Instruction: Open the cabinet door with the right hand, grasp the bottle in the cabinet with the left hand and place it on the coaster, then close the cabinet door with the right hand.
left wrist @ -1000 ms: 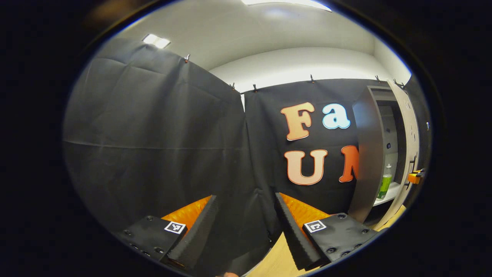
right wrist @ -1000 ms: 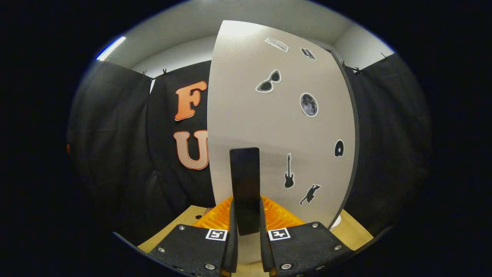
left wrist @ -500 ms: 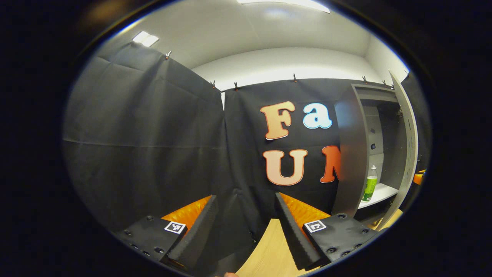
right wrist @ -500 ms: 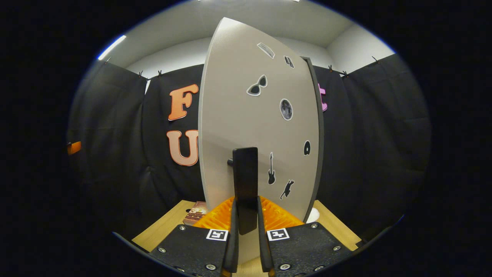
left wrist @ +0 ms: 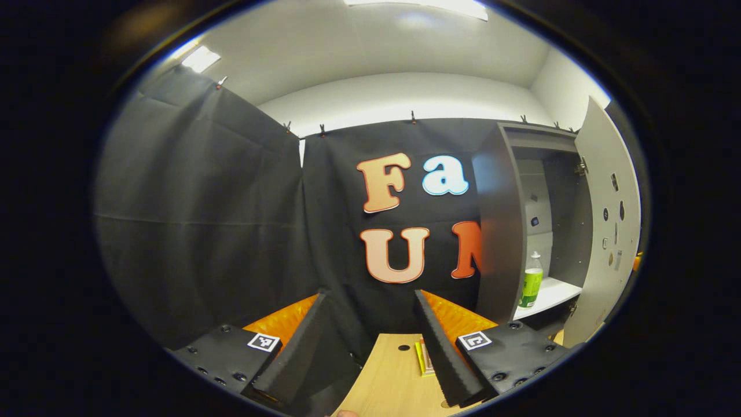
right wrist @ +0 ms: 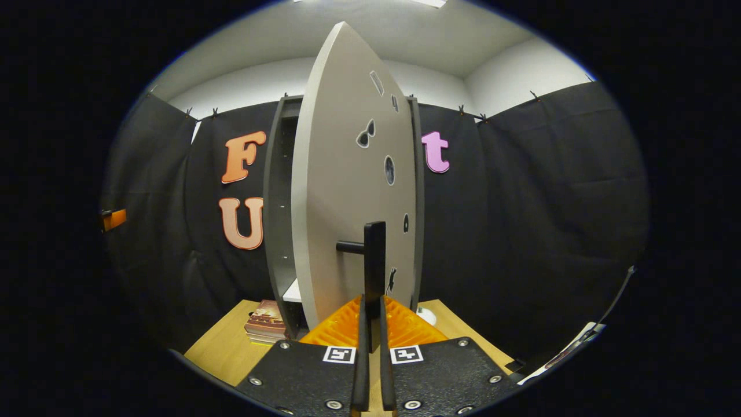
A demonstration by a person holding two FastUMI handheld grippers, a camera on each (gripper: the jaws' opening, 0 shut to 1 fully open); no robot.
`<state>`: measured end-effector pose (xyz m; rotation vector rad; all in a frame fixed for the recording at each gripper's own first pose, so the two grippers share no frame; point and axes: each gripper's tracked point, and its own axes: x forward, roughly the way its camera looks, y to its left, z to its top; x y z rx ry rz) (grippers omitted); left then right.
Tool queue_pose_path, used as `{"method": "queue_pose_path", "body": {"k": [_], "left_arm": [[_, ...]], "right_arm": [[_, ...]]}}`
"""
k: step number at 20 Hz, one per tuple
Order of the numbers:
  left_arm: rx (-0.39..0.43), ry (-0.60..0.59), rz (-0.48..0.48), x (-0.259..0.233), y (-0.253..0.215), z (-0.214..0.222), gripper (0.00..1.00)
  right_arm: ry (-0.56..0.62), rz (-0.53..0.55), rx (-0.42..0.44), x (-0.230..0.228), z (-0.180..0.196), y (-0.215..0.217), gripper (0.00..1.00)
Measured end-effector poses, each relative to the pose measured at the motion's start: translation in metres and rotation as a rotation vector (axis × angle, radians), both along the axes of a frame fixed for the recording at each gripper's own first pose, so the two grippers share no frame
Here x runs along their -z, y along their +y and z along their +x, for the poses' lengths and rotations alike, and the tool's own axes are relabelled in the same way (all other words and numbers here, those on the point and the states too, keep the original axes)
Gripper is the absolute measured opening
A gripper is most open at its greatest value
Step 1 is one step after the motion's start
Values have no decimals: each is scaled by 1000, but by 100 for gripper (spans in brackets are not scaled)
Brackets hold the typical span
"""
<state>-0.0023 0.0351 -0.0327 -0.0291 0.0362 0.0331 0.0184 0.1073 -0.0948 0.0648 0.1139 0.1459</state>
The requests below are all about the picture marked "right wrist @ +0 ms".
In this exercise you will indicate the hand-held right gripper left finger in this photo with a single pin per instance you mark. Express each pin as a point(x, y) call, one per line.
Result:
point(362, 370)

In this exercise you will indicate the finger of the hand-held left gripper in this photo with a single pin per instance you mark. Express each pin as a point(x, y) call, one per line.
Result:
point(116, 219)

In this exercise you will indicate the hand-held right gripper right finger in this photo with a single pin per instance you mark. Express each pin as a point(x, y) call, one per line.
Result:
point(386, 376)

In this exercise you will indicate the white round coaster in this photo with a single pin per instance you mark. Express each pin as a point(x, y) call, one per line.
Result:
point(428, 317)

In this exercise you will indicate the beige cabinet door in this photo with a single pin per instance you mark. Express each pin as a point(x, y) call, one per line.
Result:
point(336, 174)

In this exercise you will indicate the dark grey cabinet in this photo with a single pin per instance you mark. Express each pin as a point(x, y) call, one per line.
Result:
point(277, 202)

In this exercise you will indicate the stack of books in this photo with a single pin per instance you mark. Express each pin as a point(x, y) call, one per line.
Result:
point(266, 321)

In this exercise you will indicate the white side table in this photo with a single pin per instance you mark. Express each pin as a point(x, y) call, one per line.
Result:
point(570, 347)

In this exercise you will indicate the black backdrop cloth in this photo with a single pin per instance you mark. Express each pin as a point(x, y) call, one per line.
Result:
point(521, 202)

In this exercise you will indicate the row of black cloth clips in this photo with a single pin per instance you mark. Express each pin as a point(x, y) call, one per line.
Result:
point(482, 117)

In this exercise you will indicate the ceiling light panel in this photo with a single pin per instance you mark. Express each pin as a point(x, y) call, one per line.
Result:
point(431, 2)

